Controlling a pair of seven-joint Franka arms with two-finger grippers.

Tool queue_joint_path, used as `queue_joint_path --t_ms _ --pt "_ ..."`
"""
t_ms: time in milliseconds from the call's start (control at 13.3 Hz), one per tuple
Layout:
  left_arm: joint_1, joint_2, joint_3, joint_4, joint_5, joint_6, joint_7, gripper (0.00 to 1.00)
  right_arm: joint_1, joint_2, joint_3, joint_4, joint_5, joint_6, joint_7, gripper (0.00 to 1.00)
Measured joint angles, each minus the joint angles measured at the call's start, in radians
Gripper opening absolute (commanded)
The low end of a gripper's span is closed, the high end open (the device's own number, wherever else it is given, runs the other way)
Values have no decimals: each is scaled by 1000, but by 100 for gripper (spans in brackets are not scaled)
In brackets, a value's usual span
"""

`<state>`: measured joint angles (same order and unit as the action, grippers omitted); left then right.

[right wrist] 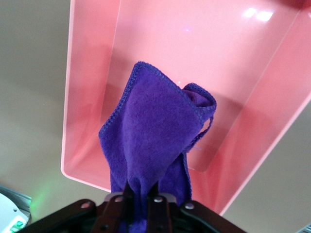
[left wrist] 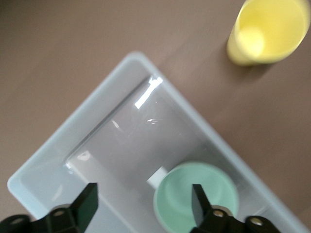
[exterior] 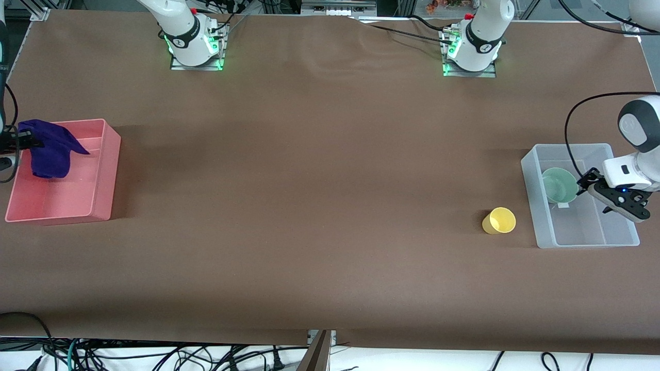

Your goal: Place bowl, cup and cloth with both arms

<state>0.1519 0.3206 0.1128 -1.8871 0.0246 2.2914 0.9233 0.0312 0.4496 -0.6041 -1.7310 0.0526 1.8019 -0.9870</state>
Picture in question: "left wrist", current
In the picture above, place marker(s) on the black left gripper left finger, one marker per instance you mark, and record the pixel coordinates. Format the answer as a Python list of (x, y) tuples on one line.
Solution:
[(80, 211)]

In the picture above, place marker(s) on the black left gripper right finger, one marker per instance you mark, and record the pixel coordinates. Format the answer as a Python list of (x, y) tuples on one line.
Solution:
[(201, 206)]

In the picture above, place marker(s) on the green bowl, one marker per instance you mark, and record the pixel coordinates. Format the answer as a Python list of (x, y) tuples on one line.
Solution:
[(179, 187)]

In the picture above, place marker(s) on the yellow cup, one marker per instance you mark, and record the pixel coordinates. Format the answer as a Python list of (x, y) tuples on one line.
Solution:
[(267, 29)]

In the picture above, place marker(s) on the white label sticker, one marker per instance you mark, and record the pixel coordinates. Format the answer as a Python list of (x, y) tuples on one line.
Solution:
[(156, 177)]

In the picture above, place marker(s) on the translucent plastic bin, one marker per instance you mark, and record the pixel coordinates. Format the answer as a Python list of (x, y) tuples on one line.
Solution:
[(136, 136)]

